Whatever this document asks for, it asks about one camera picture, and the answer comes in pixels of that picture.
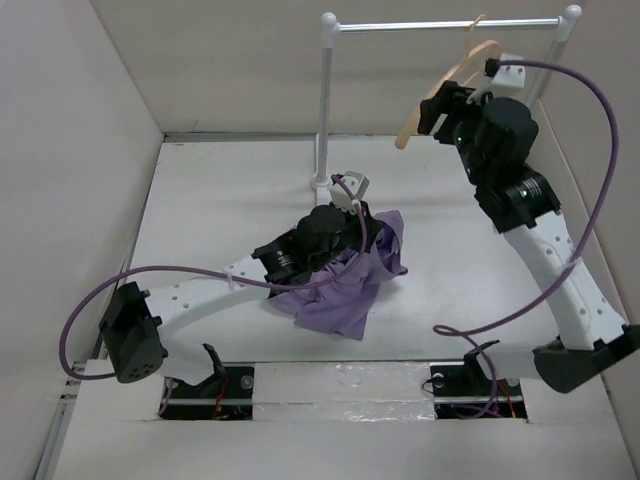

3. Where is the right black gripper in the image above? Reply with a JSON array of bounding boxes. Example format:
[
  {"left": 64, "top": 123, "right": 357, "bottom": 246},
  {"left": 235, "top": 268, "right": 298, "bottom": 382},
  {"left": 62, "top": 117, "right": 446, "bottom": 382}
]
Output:
[{"left": 418, "top": 79, "right": 491, "bottom": 186}]

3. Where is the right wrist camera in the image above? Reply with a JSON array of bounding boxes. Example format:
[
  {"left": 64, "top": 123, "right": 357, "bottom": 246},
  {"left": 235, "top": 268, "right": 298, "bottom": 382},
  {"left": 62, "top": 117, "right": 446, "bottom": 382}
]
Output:
[{"left": 467, "top": 53, "right": 526, "bottom": 104}]

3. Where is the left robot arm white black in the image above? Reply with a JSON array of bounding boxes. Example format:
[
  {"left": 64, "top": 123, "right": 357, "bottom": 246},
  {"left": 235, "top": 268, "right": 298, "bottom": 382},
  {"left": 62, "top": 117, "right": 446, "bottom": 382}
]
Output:
[{"left": 99, "top": 204, "right": 381, "bottom": 397}]

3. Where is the white clothes rack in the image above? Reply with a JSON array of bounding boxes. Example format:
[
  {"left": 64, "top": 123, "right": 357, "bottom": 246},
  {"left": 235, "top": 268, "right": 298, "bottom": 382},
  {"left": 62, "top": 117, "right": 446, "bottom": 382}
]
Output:
[{"left": 311, "top": 4, "right": 582, "bottom": 203}]

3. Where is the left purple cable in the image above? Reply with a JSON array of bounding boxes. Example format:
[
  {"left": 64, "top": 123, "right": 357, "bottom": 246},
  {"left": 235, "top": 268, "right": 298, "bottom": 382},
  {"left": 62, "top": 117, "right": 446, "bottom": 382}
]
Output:
[{"left": 58, "top": 174, "right": 374, "bottom": 414}]

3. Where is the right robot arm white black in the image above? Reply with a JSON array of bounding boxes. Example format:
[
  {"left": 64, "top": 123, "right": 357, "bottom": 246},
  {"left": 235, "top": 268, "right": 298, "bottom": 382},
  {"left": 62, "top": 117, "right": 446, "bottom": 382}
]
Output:
[{"left": 417, "top": 81, "right": 639, "bottom": 394}]

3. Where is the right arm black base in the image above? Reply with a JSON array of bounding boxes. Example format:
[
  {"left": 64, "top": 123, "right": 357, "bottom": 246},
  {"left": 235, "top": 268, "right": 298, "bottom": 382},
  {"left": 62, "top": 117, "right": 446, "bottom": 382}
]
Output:
[{"left": 421, "top": 341, "right": 528, "bottom": 420}]

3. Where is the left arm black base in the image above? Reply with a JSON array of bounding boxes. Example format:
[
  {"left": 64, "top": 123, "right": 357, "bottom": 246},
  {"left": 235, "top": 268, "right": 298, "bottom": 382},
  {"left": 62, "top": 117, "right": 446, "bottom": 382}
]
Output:
[{"left": 158, "top": 344, "right": 255, "bottom": 421}]

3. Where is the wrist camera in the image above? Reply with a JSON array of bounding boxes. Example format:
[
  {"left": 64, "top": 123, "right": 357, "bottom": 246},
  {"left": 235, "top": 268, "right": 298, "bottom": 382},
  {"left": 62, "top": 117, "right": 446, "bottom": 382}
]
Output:
[
  {"left": 329, "top": 171, "right": 370, "bottom": 214},
  {"left": 467, "top": 53, "right": 526, "bottom": 104}
]

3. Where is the purple t shirt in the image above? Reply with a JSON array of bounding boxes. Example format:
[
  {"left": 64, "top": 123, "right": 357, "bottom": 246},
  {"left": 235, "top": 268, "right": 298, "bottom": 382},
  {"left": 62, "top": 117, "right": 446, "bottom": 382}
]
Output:
[{"left": 268, "top": 210, "right": 408, "bottom": 340}]

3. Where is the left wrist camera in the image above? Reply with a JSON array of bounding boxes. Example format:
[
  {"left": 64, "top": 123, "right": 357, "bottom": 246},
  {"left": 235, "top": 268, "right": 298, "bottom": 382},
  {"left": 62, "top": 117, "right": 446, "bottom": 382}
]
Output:
[{"left": 329, "top": 171, "right": 370, "bottom": 214}]

